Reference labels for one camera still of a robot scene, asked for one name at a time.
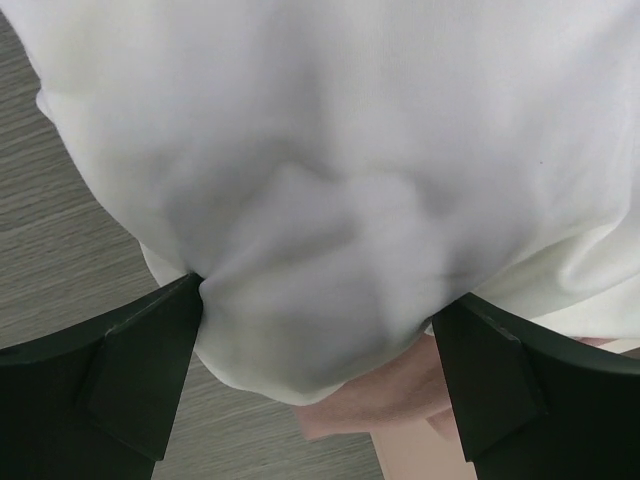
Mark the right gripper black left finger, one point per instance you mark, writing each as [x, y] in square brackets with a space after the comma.
[98, 400]

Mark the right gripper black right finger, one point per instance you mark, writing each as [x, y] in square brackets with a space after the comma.
[531, 404]

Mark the pink t shirt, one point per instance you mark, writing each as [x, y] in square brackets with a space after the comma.
[406, 406]

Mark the white printed t shirt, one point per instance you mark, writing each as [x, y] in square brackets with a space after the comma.
[337, 172]

